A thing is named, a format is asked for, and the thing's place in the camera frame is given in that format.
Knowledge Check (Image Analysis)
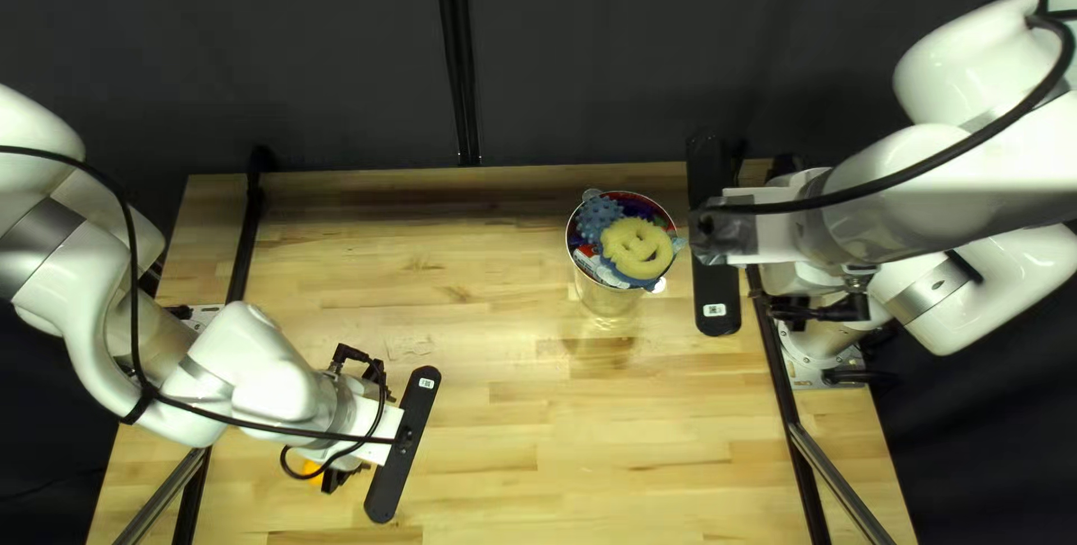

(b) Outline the black cable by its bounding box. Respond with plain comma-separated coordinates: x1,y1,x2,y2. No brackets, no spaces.
0,145,397,481
702,0,1077,218

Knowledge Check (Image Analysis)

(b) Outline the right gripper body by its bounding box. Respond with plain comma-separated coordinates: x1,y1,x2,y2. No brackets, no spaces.
692,167,834,267

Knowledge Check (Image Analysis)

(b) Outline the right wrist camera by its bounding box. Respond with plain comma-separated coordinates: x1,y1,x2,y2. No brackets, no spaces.
685,135,743,338

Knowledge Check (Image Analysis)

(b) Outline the yellow smiling sponge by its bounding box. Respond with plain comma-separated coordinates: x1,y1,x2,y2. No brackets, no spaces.
599,217,676,281

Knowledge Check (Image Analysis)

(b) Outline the blue spiky ball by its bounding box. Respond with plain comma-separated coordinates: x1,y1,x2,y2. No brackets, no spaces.
576,196,628,247

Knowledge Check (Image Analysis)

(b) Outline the black frame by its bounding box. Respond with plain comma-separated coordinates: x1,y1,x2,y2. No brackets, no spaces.
109,0,897,545

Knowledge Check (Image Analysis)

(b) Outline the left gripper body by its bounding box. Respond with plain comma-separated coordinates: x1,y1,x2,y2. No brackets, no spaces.
290,394,405,472

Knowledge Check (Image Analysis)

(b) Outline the clear trash bin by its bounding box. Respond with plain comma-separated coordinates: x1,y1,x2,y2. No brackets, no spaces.
565,187,684,323

